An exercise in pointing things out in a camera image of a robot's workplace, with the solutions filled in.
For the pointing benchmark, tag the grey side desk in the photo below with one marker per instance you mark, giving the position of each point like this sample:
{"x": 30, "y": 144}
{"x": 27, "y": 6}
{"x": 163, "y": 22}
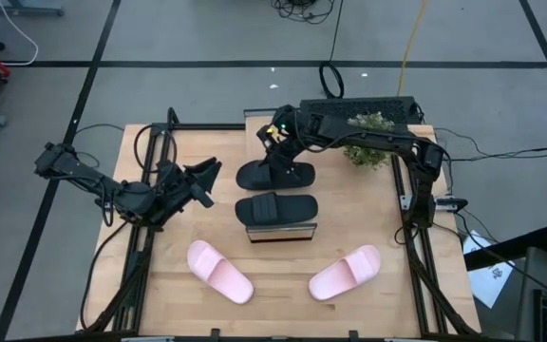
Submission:
{"x": 530, "y": 285}

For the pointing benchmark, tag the yellow tape tag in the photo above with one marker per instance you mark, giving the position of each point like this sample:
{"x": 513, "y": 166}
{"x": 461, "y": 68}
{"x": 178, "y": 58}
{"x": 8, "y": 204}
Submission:
{"x": 270, "y": 132}

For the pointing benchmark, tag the white paper sheet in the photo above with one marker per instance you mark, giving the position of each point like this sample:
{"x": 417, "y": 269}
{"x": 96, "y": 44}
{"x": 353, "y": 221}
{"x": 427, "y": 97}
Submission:
{"x": 489, "y": 280}

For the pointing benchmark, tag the wooden shelf with metal frame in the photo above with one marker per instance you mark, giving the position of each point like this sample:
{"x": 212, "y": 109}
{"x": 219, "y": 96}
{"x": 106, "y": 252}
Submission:
{"x": 280, "y": 233}

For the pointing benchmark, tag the black beam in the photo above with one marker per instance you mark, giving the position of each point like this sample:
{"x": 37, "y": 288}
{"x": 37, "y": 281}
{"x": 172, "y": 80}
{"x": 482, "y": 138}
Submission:
{"x": 506, "y": 249}

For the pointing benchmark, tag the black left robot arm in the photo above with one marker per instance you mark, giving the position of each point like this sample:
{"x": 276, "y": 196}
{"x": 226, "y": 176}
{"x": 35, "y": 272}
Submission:
{"x": 88, "y": 176}

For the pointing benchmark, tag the black slide sandal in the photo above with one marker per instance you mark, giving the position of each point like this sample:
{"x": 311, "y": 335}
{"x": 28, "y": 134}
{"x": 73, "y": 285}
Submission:
{"x": 252, "y": 176}
{"x": 273, "y": 209}

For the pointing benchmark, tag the small green potted plant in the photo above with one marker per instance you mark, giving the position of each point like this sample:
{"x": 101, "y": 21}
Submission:
{"x": 368, "y": 159}

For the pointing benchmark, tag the black table clamp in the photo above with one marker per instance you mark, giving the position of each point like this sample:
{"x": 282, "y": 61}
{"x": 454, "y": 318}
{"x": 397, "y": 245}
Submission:
{"x": 353, "y": 336}
{"x": 215, "y": 335}

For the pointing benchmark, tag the pink slide sandal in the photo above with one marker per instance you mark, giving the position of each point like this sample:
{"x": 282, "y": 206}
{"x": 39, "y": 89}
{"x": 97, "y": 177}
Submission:
{"x": 221, "y": 273}
{"x": 345, "y": 273}

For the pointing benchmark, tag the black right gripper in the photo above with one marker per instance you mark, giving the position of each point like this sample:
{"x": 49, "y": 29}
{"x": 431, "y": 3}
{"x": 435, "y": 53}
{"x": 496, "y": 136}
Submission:
{"x": 280, "y": 147}

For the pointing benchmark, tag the black aluminium table frame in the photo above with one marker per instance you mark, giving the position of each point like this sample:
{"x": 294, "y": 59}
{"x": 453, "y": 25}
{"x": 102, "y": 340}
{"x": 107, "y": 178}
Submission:
{"x": 216, "y": 127}

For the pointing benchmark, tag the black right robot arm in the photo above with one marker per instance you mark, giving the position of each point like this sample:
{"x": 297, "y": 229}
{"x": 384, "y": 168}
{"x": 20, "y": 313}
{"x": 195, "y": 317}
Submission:
{"x": 382, "y": 140}

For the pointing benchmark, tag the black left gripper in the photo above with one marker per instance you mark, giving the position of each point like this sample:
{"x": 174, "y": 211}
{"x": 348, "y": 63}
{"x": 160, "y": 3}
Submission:
{"x": 176, "y": 187}

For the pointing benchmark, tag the grey metal table foot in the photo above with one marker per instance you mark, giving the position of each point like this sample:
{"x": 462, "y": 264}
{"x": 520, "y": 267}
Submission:
{"x": 22, "y": 9}

